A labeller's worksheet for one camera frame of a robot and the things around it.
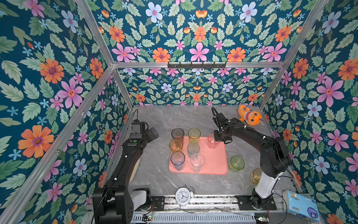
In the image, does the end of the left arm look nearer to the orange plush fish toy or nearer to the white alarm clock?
the white alarm clock

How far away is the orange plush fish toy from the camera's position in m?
1.03

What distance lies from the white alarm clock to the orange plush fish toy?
2.13ft

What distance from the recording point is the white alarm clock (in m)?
0.73
